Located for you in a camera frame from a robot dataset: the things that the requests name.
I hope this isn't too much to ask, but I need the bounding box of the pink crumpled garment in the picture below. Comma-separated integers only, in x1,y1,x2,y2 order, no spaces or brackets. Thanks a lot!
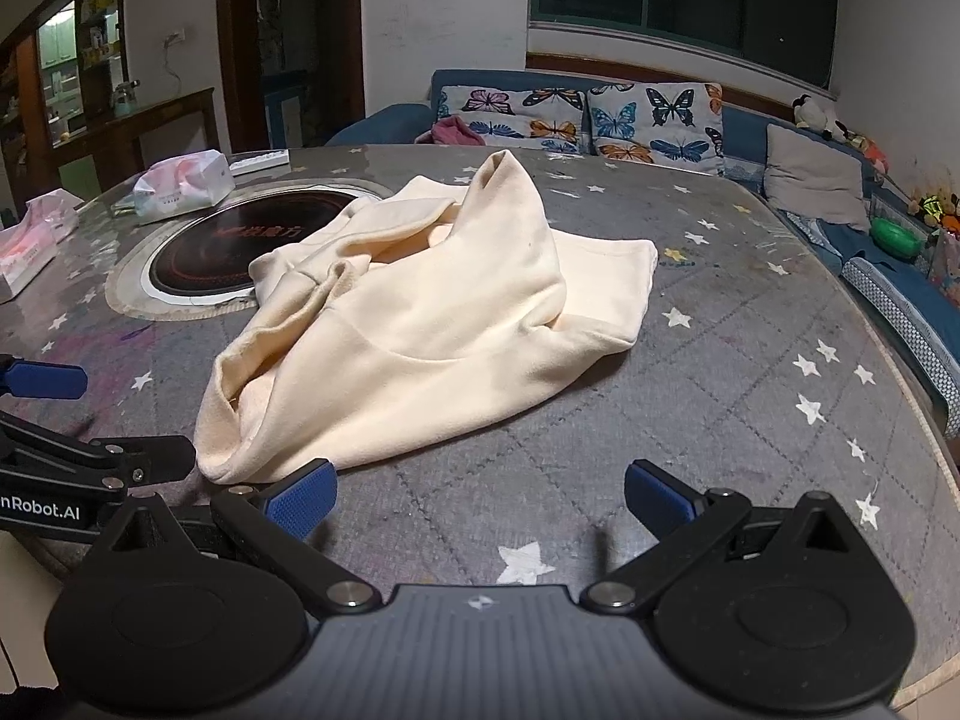
415,115,485,146

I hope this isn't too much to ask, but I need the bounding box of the green round toy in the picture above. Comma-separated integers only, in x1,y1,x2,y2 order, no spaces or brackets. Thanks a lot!
871,218,923,262

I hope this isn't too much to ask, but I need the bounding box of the black white plush toy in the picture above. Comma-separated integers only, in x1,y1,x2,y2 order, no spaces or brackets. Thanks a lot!
793,94,846,142

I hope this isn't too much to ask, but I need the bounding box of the dark wooden door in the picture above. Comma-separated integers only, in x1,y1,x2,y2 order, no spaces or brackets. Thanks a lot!
217,0,364,153

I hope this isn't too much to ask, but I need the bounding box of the right butterfly pillow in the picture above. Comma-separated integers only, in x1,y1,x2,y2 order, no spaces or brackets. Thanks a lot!
587,82,724,176

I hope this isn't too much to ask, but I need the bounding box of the white remote control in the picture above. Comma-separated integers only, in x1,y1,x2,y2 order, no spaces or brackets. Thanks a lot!
229,149,290,177

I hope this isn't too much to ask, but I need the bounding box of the blue corner sofa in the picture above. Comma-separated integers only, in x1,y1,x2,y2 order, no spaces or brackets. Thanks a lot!
331,70,958,437

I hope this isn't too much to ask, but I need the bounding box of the black round induction cooktop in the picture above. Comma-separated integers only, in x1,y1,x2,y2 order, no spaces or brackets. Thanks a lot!
146,188,356,298

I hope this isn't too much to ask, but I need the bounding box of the dark wooden sideboard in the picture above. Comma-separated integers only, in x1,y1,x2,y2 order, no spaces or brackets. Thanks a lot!
47,88,220,190

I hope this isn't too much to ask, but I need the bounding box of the pile of colourful toys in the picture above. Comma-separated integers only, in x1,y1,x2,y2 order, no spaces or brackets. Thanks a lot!
908,190,960,238

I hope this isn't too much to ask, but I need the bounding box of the pink tissue box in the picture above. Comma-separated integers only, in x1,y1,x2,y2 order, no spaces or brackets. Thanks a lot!
0,188,83,302

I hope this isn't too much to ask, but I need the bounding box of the white pink tissue pack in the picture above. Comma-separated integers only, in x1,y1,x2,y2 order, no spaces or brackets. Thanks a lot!
132,149,235,223

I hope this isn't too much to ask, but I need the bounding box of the butterfly pillow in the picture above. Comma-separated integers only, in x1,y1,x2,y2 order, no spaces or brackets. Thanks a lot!
587,82,724,176
436,85,586,154

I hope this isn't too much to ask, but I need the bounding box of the left butterfly pillow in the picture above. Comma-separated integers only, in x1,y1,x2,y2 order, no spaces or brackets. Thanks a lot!
436,85,586,154

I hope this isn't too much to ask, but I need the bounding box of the cream sweatshirt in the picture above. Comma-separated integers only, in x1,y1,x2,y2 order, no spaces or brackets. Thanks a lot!
194,151,659,484

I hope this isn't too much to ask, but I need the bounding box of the grey plain cushion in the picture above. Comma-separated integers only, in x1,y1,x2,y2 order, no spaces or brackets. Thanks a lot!
763,124,869,232

